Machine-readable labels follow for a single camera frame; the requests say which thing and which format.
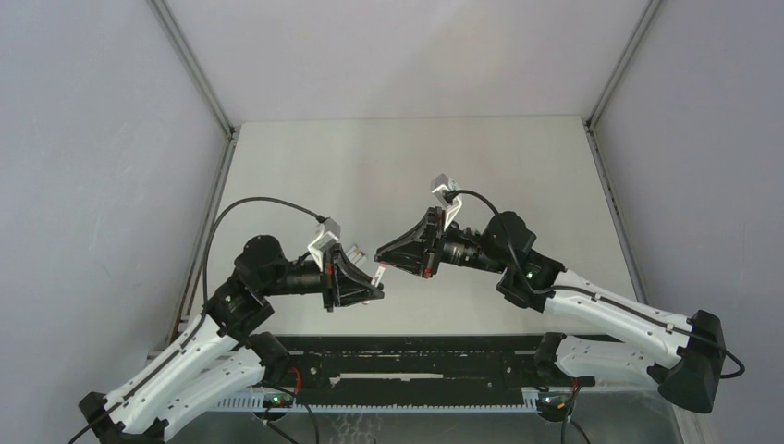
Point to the white slotted cable duct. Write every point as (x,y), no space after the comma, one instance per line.
(276,402)

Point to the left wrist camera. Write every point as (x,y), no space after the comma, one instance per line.
(327,234)

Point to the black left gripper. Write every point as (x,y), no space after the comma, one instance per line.
(347,293)

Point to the white pink marker pen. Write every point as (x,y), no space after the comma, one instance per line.
(378,275)

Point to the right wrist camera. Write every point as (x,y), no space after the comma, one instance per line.
(445,190)

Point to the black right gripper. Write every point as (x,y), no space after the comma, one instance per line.
(417,259)

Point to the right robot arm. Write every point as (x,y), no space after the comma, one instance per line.
(681,355)

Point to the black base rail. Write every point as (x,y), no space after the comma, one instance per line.
(398,368)

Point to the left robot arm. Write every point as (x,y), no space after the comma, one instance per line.
(221,350)

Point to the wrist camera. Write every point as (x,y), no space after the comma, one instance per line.
(327,234)
(445,190)

